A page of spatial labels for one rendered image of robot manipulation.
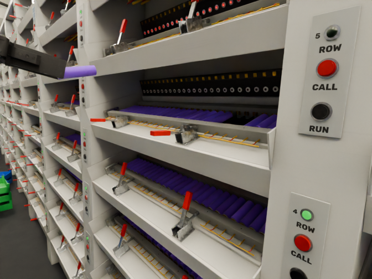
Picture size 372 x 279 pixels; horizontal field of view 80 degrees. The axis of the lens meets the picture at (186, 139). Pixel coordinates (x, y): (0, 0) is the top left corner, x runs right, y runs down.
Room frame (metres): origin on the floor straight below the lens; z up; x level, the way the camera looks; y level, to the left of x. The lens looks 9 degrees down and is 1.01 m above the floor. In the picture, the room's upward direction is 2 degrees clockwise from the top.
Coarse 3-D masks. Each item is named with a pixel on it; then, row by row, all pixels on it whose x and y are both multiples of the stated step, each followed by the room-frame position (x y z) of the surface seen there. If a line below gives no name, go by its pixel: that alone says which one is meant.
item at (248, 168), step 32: (128, 96) 0.80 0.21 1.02; (160, 96) 0.72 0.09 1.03; (192, 96) 0.62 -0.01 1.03; (224, 96) 0.54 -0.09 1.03; (256, 96) 0.48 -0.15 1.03; (96, 128) 0.68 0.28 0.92; (128, 128) 0.57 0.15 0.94; (192, 160) 0.38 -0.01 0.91; (224, 160) 0.32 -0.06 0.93; (256, 160) 0.30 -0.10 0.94; (256, 192) 0.29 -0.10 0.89
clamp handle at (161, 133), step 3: (180, 126) 0.41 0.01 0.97; (183, 126) 0.40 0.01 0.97; (183, 129) 0.41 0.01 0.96; (150, 132) 0.37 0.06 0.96; (153, 132) 0.36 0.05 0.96; (156, 132) 0.36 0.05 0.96; (159, 132) 0.37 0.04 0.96; (162, 132) 0.37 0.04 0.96; (165, 132) 0.37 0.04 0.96; (168, 132) 0.38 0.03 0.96; (171, 132) 0.38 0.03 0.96; (174, 132) 0.39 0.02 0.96; (177, 132) 0.39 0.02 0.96; (180, 132) 0.40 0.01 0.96; (153, 135) 0.36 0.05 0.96; (156, 135) 0.36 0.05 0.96; (159, 135) 0.37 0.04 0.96; (162, 135) 0.37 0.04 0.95; (165, 135) 0.37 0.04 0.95; (168, 135) 0.38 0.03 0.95
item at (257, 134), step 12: (132, 120) 0.60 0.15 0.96; (144, 120) 0.57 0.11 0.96; (156, 120) 0.53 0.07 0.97; (168, 120) 0.49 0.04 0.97; (180, 120) 0.47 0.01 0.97; (192, 120) 0.46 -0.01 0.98; (204, 132) 0.42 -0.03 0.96; (216, 132) 0.40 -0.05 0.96; (228, 132) 0.38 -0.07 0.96; (240, 132) 0.36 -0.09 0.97; (252, 132) 0.34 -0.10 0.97; (264, 132) 0.33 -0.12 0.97; (252, 144) 0.33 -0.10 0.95
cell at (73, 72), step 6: (78, 66) 0.40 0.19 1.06; (84, 66) 0.40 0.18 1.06; (90, 66) 0.41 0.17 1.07; (66, 72) 0.38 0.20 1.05; (72, 72) 0.39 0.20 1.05; (78, 72) 0.39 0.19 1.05; (84, 72) 0.40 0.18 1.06; (90, 72) 0.41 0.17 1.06; (96, 72) 0.42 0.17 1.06; (66, 78) 0.39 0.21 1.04
